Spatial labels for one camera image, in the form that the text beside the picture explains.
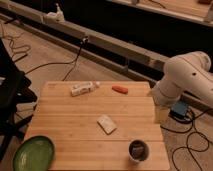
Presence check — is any blue box on floor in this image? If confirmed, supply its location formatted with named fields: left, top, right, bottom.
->
left=170, top=101, right=188, bottom=119

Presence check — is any white object on ledge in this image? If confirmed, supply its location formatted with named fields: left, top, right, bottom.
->
left=45, top=3, right=65, bottom=22

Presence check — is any orange carrot toy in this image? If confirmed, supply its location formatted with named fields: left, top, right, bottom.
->
left=112, top=86, right=128, bottom=94

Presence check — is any black cable on floor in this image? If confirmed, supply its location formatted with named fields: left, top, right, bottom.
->
left=160, top=107, right=213, bottom=171
left=2, top=34, right=90, bottom=82

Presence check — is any white rectangular sponge block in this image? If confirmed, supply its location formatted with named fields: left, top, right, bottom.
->
left=97, top=115, right=117, bottom=135

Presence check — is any black cable on floor right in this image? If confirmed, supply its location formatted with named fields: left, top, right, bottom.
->
left=160, top=107, right=213, bottom=171

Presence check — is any black cable on floor left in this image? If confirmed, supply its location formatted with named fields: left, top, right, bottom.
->
left=2, top=34, right=90, bottom=82

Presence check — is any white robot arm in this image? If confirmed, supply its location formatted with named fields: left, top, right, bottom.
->
left=150, top=51, right=213, bottom=124

